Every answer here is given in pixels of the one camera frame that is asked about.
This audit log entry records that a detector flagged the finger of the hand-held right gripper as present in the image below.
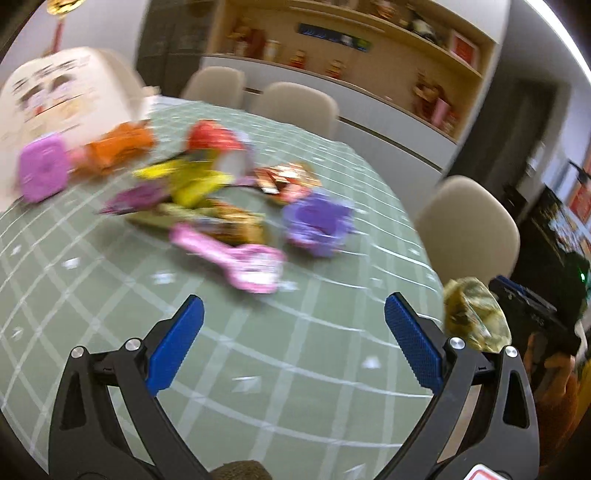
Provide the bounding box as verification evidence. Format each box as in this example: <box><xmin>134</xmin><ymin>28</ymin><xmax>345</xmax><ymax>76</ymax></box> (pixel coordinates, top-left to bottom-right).
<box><xmin>488</xmin><ymin>275</ymin><xmax>583</xmax><ymax>356</ymax></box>

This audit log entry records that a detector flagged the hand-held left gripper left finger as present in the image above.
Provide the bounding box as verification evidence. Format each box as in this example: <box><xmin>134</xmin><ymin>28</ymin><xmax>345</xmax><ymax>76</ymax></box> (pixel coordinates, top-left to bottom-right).
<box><xmin>48</xmin><ymin>294</ymin><xmax>218</xmax><ymax>480</ymax></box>

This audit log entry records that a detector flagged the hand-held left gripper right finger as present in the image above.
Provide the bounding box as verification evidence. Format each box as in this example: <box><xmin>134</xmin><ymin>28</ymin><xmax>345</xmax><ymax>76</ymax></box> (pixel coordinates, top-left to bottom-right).
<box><xmin>384</xmin><ymin>292</ymin><xmax>541</xmax><ymax>480</ymax></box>

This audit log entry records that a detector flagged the yellowish clear wrapper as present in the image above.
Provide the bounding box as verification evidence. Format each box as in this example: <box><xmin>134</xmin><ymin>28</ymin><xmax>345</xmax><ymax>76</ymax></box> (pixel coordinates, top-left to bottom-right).
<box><xmin>443</xmin><ymin>277</ymin><xmax>512</xmax><ymax>354</ymax></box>

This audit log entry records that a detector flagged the yellow snack wrapper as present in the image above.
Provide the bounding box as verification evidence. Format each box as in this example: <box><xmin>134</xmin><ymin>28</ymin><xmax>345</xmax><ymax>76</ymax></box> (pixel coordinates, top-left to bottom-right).
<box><xmin>133</xmin><ymin>159</ymin><xmax>232</xmax><ymax>208</ymax></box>

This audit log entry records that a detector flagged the orange snack wrapper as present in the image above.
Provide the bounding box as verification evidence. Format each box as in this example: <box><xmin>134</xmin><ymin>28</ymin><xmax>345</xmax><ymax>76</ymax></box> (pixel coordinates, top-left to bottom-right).
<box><xmin>69</xmin><ymin>121</ymin><xmax>155</xmax><ymax>176</ymax></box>

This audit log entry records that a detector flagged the person's right hand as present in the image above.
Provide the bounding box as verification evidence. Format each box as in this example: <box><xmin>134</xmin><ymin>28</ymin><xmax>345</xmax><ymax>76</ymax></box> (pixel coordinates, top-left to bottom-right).
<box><xmin>524</xmin><ymin>332</ymin><xmax>581</xmax><ymax>467</ymax></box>

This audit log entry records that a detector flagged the dark screen with colourful picture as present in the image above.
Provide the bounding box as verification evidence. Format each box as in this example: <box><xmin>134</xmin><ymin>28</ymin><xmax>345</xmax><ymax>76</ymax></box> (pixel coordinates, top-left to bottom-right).
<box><xmin>547</xmin><ymin>185</ymin><xmax>591</xmax><ymax>259</ymax></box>

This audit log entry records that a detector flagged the green checked tablecloth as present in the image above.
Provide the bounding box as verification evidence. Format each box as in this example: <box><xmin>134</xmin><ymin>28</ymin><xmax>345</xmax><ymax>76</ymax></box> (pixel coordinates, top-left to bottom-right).
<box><xmin>0</xmin><ymin>99</ymin><xmax>446</xmax><ymax>480</ymax></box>

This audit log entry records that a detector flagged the beige dining chair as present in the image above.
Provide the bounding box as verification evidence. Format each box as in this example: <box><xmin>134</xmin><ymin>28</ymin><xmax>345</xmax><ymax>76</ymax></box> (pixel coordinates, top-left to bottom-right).
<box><xmin>416</xmin><ymin>175</ymin><xmax>522</xmax><ymax>289</ymax></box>
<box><xmin>180</xmin><ymin>66</ymin><xmax>245</xmax><ymax>112</ymax></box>
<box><xmin>249</xmin><ymin>82</ymin><xmax>340</xmax><ymax>139</ymax></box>

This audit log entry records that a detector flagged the brown gold snack wrapper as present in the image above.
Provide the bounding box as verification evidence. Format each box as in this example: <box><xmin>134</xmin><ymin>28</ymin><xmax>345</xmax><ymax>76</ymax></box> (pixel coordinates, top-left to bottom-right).
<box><xmin>127</xmin><ymin>203</ymin><xmax>266</xmax><ymax>245</ymax></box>

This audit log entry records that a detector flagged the purple snack wrapper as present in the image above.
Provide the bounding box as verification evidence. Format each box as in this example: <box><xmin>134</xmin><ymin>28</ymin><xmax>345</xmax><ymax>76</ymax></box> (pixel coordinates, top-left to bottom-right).
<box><xmin>99</xmin><ymin>182</ymin><xmax>171</xmax><ymax>215</ymax></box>

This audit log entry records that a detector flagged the purple plastic cup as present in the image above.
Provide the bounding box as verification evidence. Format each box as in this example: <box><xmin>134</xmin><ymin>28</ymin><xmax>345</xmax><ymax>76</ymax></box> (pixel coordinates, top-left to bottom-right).
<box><xmin>281</xmin><ymin>191</ymin><xmax>355</xmax><ymax>258</ymax></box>

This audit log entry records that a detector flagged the silver foil wrapper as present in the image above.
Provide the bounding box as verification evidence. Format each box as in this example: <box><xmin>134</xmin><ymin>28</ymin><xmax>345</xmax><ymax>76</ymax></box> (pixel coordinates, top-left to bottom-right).
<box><xmin>217</xmin><ymin>134</ymin><xmax>257</xmax><ymax>185</ymax></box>

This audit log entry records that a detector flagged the orange red printed wrapper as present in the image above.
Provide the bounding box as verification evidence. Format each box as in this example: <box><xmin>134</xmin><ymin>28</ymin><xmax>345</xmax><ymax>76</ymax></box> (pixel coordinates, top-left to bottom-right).
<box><xmin>253</xmin><ymin>161</ymin><xmax>324</xmax><ymax>206</ymax></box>

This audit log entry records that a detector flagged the red snack wrapper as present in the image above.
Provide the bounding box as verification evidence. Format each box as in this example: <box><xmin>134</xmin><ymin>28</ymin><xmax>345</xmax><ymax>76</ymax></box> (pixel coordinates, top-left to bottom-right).
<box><xmin>185</xmin><ymin>119</ymin><xmax>245</xmax><ymax>155</ymax></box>

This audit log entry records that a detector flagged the pink plastic container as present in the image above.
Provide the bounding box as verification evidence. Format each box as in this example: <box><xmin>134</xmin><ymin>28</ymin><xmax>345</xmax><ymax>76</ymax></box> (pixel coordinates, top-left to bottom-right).
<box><xmin>18</xmin><ymin>131</ymin><xmax>70</xmax><ymax>204</ymax></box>

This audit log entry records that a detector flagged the pink cup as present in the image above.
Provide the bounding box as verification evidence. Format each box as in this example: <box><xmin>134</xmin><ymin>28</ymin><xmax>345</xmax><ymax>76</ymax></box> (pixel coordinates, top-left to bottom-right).
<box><xmin>434</xmin><ymin>99</ymin><xmax>455</xmax><ymax>132</ymax></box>

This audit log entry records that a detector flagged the large doll figurine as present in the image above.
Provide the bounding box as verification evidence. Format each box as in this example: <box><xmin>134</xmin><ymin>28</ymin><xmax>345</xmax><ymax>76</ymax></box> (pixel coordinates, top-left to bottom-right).
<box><xmin>412</xmin><ymin>69</ymin><xmax>441</xmax><ymax>116</ymax></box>

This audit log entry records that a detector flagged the beige printed carton box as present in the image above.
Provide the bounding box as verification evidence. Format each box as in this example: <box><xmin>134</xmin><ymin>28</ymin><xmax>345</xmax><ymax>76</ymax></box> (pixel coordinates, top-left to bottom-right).
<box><xmin>0</xmin><ymin>46</ymin><xmax>153</xmax><ymax>204</ymax></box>

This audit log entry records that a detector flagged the dark glass cabinet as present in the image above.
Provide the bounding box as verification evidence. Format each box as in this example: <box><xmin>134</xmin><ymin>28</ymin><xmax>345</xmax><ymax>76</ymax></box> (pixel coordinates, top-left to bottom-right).
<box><xmin>139</xmin><ymin>0</ymin><xmax>218</xmax><ymax>97</ymax></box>

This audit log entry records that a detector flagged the tall gold figurine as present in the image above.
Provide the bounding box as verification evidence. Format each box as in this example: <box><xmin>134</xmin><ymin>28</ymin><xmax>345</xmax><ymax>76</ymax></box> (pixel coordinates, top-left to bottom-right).
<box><xmin>226</xmin><ymin>21</ymin><xmax>252</xmax><ymax>56</ymax></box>

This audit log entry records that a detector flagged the red gold knot ornament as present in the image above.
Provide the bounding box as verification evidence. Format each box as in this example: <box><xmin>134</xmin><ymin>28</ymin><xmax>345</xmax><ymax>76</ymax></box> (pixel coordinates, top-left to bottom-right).
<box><xmin>46</xmin><ymin>0</ymin><xmax>86</xmax><ymax>54</ymax></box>

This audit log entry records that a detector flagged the red picture frame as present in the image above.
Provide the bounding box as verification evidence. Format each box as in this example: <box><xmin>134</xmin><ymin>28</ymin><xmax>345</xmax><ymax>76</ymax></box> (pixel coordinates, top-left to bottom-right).
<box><xmin>450</xmin><ymin>30</ymin><xmax>481</xmax><ymax>65</ymax></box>

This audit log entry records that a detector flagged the wooden wall shelf unit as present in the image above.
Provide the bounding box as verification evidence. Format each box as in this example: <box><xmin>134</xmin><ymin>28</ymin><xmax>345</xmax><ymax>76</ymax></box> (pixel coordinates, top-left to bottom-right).
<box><xmin>201</xmin><ymin>0</ymin><xmax>497</xmax><ymax>174</ymax></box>

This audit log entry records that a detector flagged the blue wall rack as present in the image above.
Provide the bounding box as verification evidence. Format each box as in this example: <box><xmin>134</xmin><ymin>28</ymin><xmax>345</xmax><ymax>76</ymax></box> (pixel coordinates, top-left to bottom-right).
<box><xmin>298</xmin><ymin>22</ymin><xmax>372</xmax><ymax>52</ymax></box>

